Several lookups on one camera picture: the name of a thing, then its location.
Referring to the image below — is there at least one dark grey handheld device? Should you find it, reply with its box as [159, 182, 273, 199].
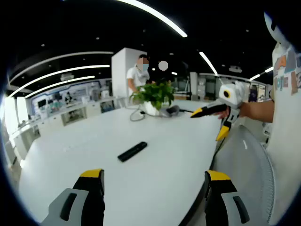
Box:
[162, 105, 181, 118]

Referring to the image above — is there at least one green potted plant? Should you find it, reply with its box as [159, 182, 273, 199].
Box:
[129, 80, 176, 116]

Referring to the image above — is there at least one black remote control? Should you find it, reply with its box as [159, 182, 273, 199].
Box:
[117, 141, 148, 162]

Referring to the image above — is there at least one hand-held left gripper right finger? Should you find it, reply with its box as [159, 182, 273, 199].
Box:
[204, 169, 259, 226]

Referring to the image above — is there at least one white display wall shelf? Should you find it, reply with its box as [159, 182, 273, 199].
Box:
[30, 80, 113, 118]

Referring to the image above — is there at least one white square pillar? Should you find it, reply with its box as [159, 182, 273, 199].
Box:
[111, 47, 148, 99]

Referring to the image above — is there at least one grey cable with black plug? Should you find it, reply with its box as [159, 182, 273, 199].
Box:
[129, 105, 148, 122]

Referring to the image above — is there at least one person's right hand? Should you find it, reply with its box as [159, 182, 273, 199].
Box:
[213, 102, 251, 120]

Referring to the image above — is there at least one white worn device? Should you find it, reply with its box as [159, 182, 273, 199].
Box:
[263, 11, 292, 47]

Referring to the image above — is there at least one white mesh chair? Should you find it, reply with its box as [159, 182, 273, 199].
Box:
[210, 124, 276, 224]

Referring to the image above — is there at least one low white cabinet row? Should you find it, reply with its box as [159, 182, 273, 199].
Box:
[9, 98, 118, 156]

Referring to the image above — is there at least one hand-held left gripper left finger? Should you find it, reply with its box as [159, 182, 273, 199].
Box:
[39, 168, 106, 226]

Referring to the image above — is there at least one bright window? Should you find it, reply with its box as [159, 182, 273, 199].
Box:
[4, 96, 27, 134]

